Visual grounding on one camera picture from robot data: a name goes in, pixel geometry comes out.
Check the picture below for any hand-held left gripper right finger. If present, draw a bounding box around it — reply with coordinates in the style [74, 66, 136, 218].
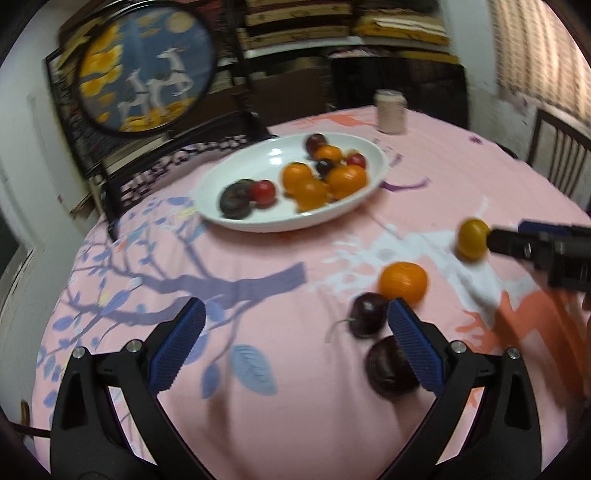
[383, 298, 542, 480]

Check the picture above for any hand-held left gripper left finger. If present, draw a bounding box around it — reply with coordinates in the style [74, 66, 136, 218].
[51, 298, 208, 480]

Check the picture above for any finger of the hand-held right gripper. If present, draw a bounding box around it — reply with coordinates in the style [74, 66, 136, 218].
[518, 222, 587, 236]
[487, 227, 555, 271]

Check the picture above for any yellow-orange small orange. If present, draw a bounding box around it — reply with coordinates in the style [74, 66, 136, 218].
[456, 219, 491, 260]
[295, 180, 328, 210]

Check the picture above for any dark cherry with stem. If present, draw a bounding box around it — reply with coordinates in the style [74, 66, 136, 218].
[348, 292, 389, 337]

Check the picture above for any small round orange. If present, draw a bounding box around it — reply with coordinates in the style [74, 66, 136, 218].
[379, 261, 428, 305]
[281, 162, 314, 192]

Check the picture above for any dark brown water chestnut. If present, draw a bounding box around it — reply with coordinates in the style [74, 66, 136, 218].
[219, 180, 254, 219]

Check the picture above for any white oval plate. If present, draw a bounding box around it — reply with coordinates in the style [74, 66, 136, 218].
[194, 133, 389, 232]

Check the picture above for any large orange mandarin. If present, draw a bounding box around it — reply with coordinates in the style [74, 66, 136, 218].
[329, 165, 369, 200]

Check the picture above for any wooden slatted chair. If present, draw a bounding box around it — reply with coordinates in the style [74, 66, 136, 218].
[526, 108, 591, 208]

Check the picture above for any pink printed tablecloth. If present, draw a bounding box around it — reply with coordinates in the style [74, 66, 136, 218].
[30, 106, 591, 480]

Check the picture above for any black carved wooden chair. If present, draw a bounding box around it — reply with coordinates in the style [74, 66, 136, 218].
[102, 111, 273, 222]

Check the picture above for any white lattice window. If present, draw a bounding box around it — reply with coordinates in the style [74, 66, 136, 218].
[489, 0, 585, 109]

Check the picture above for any round deer painting table screen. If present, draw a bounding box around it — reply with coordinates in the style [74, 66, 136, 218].
[45, 0, 259, 181]

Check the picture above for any shelf of wooden boxes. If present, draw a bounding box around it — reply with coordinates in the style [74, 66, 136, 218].
[222, 0, 458, 61]

